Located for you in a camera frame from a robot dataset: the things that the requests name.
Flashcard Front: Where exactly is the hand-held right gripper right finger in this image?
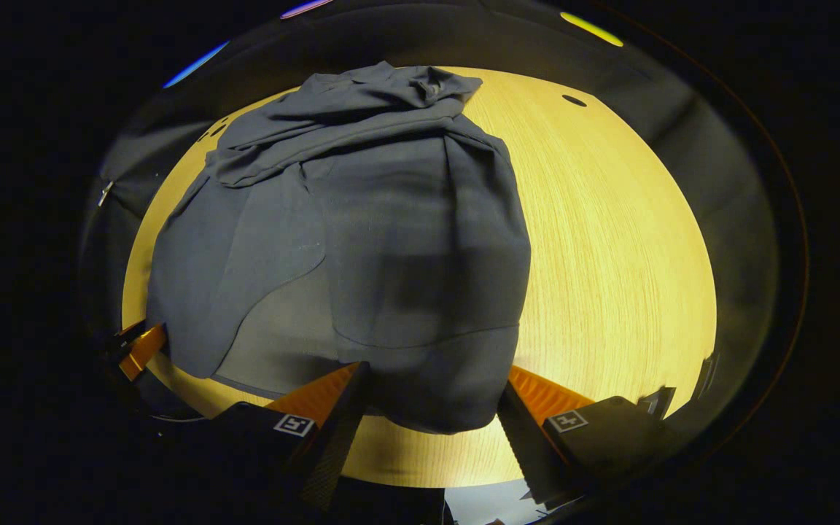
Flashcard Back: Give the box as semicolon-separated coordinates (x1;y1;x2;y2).
497;365;685;511

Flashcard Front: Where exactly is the grey collared shirt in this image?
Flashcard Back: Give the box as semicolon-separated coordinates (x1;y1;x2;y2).
147;61;532;435

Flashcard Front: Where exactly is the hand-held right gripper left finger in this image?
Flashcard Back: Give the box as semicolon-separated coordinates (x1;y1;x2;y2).
205;361;371;513

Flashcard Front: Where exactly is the black backdrop cloth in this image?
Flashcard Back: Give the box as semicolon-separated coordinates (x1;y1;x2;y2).
77;0;782;438

